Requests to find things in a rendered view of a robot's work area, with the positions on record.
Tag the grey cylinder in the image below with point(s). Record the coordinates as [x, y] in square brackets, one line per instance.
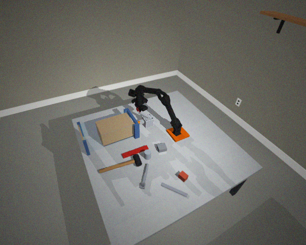
[147, 154]

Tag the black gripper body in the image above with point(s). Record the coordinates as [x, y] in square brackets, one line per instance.
[140, 103]

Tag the black-headed mallet with wooden handle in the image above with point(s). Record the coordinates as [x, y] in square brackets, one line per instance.
[136, 160]

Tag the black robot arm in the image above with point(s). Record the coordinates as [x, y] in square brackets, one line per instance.
[165, 100]

